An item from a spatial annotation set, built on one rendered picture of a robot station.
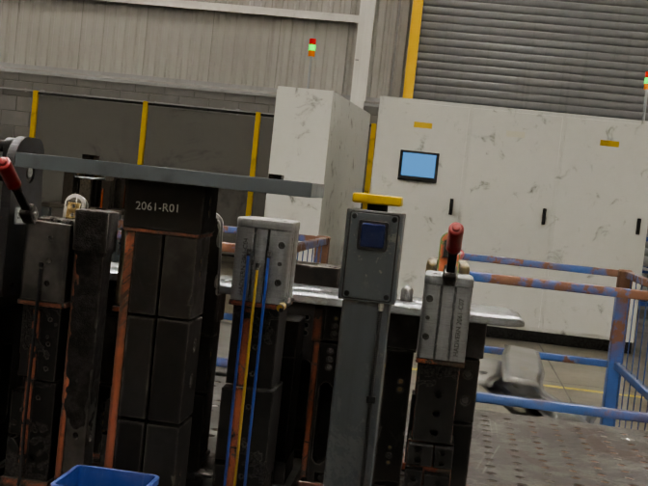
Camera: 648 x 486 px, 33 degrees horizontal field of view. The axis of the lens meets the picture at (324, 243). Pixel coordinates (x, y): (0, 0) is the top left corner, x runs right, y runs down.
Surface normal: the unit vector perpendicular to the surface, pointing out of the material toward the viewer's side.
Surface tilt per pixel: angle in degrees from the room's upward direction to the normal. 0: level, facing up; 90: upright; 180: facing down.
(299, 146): 90
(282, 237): 90
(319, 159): 90
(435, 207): 90
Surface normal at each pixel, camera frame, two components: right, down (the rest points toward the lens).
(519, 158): -0.11, 0.04
